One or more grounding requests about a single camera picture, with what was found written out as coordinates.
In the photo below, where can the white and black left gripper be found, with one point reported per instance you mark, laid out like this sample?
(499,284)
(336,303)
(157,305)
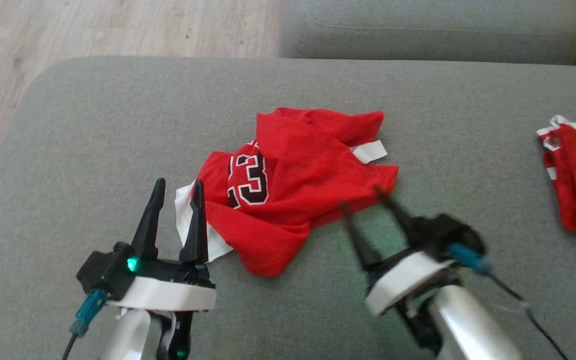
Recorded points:
(168,292)

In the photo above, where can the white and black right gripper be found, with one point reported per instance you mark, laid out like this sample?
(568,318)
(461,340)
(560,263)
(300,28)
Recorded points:
(403,280)

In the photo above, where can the red and white basketball jersey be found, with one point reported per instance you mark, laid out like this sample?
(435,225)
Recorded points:
(293,165)

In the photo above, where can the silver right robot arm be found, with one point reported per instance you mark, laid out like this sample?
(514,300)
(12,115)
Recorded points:
(463,325)

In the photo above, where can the grey sofa seat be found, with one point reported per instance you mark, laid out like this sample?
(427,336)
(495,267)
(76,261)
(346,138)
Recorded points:
(93,125)

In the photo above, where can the grey sofa cushion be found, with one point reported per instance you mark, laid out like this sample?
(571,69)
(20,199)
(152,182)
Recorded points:
(418,30)

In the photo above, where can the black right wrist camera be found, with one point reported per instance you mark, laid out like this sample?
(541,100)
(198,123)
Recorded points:
(448,232)

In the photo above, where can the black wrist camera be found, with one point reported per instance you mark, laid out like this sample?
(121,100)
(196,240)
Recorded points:
(448,232)
(100,272)

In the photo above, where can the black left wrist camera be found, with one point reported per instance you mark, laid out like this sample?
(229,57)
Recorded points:
(100,272)

